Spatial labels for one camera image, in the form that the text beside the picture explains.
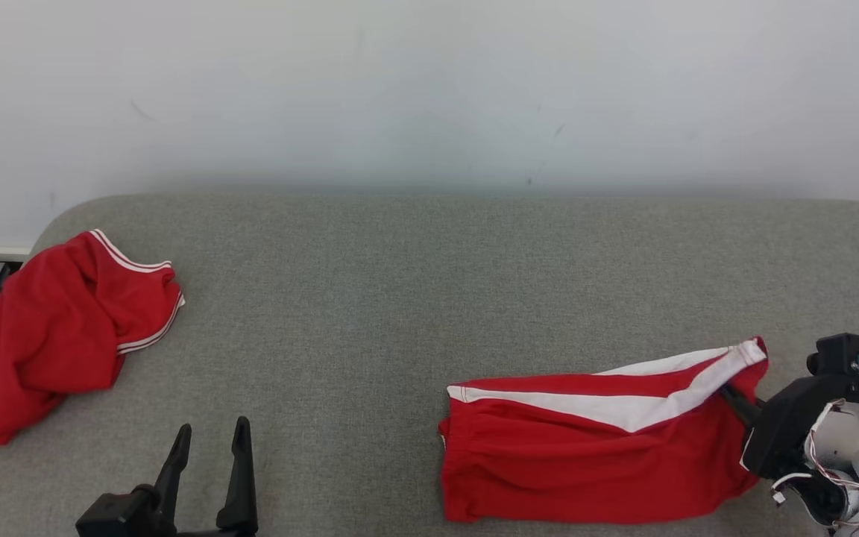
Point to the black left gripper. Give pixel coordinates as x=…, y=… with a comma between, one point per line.
x=124, y=514

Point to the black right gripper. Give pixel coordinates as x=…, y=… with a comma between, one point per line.
x=780, y=432

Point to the red Bulls basketball shorts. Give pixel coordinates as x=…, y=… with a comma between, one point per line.
x=586, y=470

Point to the red jersey with white trim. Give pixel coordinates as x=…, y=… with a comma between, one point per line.
x=49, y=350

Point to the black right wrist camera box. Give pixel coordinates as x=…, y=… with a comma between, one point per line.
x=839, y=354

